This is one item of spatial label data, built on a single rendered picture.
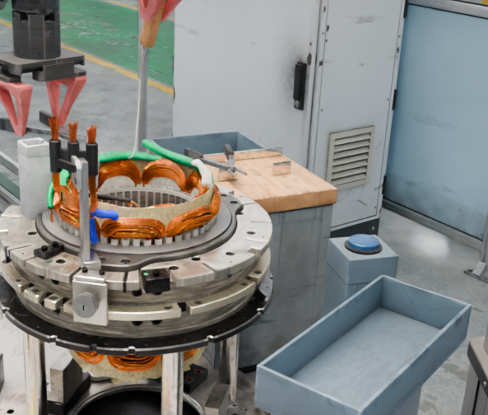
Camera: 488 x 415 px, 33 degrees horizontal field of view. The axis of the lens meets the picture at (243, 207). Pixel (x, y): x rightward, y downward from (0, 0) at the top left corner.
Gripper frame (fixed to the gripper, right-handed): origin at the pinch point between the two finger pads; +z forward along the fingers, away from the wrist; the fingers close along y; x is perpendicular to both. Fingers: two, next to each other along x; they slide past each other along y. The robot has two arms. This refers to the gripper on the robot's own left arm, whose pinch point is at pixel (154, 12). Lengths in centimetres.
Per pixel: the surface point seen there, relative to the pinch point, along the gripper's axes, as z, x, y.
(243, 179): 29.6, 0.3, -24.5
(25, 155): 18.6, -3.0, 10.9
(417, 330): 19.4, 37.6, -14.3
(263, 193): 27.5, 5.8, -22.9
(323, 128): 121, -93, -188
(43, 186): 22.2, -1.2, 9.2
